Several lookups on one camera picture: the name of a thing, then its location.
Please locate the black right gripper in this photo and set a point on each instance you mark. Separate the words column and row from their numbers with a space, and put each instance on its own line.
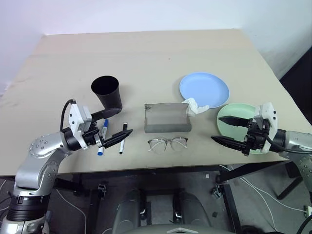
column 256, row 139

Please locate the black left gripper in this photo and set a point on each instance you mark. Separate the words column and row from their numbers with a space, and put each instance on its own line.
column 89, row 137

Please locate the light green plate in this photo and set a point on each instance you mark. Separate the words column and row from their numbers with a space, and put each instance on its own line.
column 234, row 112

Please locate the white tissue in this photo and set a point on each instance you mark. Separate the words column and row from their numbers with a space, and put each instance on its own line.
column 193, row 107

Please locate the grey felt glasses case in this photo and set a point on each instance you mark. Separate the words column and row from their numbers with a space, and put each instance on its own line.
column 165, row 119

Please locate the clear frame eyeglasses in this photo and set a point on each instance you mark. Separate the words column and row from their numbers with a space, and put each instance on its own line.
column 168, row 140

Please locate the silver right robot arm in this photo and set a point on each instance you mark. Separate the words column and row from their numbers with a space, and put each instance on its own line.
column 292, row 139

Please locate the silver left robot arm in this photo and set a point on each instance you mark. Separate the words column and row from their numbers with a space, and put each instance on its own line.
column 39, row 156

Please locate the blue capped whiteboard marker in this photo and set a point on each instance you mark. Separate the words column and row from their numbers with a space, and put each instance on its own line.
column 105, row 125

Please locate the black capped whiteboard marker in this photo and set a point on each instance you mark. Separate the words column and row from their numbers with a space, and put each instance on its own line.
column 121, row 147

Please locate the black plastic cup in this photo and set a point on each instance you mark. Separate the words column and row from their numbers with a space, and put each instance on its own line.
column 109, row 97

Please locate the light blue plate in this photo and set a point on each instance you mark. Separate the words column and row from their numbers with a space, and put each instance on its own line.
column 204, row 87

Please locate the metal table caster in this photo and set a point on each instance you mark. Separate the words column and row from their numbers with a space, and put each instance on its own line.
column 217, row 192
column 102, row 190

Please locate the dark side panel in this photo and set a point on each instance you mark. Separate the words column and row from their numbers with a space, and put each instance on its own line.
column 299, row 80

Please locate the grey rounded robot leg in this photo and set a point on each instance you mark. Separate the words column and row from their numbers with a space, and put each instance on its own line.
column 192, row 209
column 129, row 209

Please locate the white power plug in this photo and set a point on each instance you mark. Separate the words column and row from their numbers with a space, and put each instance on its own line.
column 308, row 210

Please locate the grey robot torso edge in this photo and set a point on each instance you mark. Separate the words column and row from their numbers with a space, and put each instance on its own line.
column 182, row 230

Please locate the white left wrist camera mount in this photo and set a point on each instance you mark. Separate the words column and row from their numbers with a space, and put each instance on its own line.
column 74, row 117

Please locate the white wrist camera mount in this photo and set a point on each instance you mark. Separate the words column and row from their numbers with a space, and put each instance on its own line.
column 74, row 117
column 267, row 109

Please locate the black table frame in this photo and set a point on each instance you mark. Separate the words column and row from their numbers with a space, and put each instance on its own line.
column 243, row 170

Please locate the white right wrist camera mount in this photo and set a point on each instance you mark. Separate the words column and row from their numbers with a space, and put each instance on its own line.
column 267, row 109

